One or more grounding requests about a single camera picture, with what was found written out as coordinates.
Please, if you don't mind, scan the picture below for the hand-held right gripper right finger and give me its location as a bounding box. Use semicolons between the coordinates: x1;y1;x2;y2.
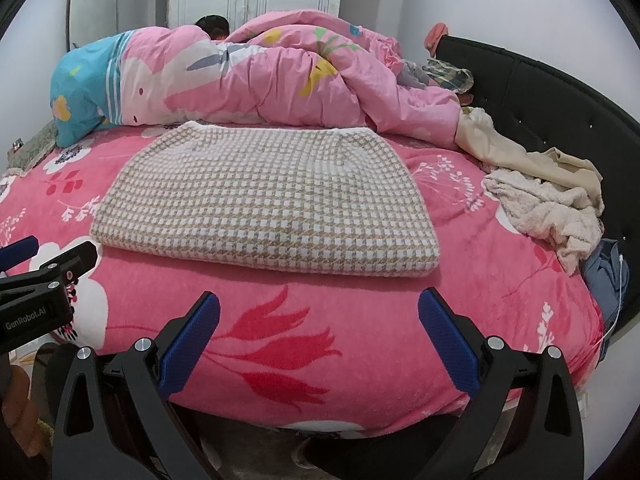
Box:
417;287;586;480

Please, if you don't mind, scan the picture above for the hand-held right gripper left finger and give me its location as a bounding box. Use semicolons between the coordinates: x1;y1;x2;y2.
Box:
52;290;222;480

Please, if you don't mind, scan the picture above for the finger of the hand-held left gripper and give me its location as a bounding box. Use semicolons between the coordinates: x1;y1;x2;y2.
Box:
0;236;40;273
29;241;99;289

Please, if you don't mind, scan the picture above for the tan white houndstooth sweater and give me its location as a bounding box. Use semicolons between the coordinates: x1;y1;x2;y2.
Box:
90;121;442;278

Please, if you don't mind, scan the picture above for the person's left hand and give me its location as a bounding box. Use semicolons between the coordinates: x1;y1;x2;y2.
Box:
0;362;48;461

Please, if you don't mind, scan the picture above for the pink floral bed sheet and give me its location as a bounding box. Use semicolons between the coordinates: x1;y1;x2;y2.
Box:
0;120;608;433

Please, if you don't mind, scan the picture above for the green textured mat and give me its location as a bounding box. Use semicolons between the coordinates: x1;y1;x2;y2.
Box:
7;120;58;173

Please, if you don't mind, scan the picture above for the cream fluffy cloth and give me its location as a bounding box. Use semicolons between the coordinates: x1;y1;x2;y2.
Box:
482;167;603;276

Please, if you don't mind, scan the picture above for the blue garment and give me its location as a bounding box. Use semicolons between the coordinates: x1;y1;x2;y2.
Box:
582;239;626;321

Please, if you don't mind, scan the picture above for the beige garment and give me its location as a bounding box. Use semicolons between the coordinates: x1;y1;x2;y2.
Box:
454;107;605;211

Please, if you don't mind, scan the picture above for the pink floral quilt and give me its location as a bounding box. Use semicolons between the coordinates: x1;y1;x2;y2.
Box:
50;8;463;148

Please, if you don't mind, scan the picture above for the plaid cloth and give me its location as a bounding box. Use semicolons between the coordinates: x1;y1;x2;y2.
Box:
425;57;475;95

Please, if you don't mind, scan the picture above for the black padded headboard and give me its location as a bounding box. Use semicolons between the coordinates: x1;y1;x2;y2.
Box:
435;35;640;356

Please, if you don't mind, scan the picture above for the grey cloth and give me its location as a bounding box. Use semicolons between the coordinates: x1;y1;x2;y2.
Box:
397;60;431;88

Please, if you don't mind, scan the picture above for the orange cloth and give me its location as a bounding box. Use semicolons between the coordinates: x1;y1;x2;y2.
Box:
424;22;448;58

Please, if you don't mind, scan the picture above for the white cable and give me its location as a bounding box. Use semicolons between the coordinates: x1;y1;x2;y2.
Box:
597;252;627;361

